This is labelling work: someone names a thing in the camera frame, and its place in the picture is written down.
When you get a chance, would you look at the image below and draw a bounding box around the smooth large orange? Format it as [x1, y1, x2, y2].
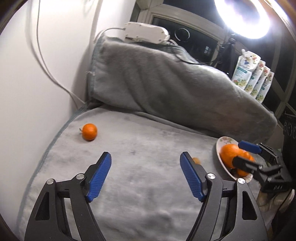
[236, 150, 255, 178]

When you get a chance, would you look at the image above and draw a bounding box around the rough large tangerine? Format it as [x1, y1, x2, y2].
[219, 144, 245, 169]

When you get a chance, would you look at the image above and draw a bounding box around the brown longan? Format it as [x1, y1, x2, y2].
[192, 157, 201, 165]

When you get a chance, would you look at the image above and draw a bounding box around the small mandarin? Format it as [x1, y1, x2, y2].
[79, 123, 98, 141]

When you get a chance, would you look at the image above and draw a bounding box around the gloved right hand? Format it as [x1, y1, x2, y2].
[256, 189, 295, 212]

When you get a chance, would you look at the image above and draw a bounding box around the floral white plate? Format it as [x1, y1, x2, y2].
[216, 137, 254, 183]

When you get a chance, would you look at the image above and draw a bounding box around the refill pouch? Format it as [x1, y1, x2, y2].
[231, 49, 261, 89]
[250, 66, 270, 98]
[256, 72, 274, 104]
[244, 60, 266, 94]

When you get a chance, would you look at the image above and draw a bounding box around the black tripod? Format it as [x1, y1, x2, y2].
[216, 34, 236, 79]

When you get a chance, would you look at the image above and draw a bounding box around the grey back cushion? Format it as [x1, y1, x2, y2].
[88, 37, 277, 142]

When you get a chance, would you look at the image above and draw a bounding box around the white power strip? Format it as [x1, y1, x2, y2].
[124, 22, 170, 44]

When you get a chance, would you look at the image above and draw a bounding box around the black tracking camera right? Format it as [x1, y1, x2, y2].
[282, 113, 295, 163]

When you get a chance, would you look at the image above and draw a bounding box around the black cable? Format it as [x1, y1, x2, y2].
[171, 39, 223, 70]

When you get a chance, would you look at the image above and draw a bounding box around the ring light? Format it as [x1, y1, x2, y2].
[214, 0, 271, 39]

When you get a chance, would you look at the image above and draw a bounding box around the white cable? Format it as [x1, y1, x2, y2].
[34, 0, 87, 105]

